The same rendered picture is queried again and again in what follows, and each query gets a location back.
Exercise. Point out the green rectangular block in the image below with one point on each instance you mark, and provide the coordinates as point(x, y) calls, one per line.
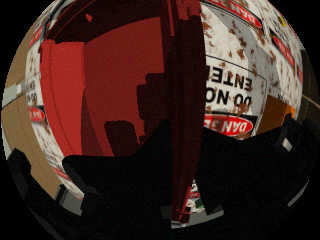
point(199, 204)

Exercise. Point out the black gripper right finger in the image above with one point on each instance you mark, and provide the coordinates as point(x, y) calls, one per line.
point(224, 161)

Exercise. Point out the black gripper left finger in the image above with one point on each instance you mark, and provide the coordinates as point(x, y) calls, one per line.
point(146, 173)

